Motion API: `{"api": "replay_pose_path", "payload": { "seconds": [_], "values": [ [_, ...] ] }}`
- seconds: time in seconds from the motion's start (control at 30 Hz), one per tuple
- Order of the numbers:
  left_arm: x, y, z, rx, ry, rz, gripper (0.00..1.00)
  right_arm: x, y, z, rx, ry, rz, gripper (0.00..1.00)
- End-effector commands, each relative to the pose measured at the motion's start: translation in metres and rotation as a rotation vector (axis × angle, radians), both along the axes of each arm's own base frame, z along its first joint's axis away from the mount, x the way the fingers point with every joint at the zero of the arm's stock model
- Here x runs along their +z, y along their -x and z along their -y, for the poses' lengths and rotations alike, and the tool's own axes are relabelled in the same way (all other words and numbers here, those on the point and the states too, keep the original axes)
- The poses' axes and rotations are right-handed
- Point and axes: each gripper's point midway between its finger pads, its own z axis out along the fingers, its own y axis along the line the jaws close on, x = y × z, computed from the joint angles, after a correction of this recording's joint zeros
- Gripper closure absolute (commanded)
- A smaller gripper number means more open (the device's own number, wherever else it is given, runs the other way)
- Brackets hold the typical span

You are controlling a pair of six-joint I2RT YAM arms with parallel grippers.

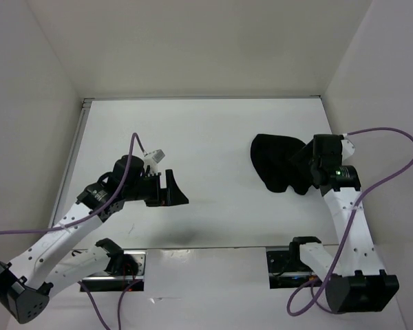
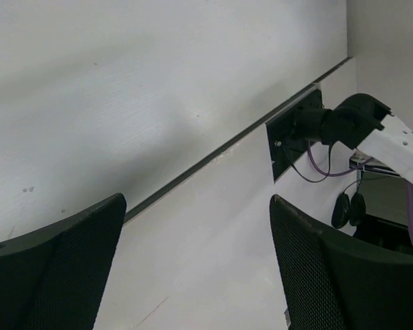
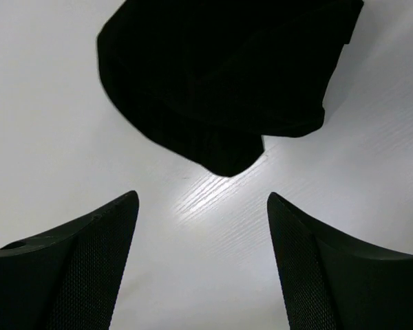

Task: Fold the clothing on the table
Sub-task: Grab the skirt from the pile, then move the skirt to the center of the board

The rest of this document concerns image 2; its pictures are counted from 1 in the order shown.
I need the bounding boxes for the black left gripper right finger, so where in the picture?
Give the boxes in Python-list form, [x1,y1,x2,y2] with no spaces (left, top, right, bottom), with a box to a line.
[269,195,413,329]

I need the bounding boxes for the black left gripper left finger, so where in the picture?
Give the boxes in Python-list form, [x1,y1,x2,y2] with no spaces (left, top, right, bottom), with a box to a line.
[0,193,127,329]

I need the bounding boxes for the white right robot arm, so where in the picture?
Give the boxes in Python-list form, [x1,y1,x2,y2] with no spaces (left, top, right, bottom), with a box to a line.
[267,93,413,329]

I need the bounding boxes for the black headphones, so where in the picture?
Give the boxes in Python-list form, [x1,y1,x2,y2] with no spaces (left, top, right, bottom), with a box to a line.
[331,179,366,230]

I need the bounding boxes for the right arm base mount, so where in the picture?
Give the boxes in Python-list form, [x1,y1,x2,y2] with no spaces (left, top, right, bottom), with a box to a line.
[266,89,323,181]

